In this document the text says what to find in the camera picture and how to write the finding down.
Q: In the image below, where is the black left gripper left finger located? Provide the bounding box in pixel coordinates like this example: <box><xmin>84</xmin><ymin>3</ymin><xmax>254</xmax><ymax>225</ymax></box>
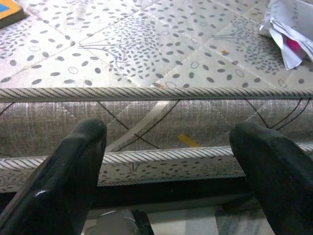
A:
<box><xmin>0</xmin><ymin>118</ymin><xmax>108</xmax><ymax>235</ymax></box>

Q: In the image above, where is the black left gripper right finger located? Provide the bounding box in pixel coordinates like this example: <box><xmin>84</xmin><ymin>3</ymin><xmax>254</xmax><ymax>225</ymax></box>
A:
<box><xmin>229</xmin><ymin>121</ymin><xmax>313</xmax><ymax>235</ymax></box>

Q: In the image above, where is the white written paper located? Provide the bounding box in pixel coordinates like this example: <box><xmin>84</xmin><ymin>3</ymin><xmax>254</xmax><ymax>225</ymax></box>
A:
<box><xmin>259</xmin><ymin>0</ymin><xmax>313</xmax><ymax>71</ymax></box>

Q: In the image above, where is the orange blue children's book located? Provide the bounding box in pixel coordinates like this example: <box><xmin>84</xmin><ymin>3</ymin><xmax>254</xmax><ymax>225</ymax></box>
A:
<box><xmin>0</xmin><ymin>0</ymin><xmax>27</xmax><ymax>29</ymax></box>

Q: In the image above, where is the grey patterned mattress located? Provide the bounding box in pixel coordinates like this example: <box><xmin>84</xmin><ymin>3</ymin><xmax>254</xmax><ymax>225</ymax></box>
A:
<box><xmin>0</xmin><ymin>0</ymin><xmax>313</xmax><ymax>194</ymax></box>

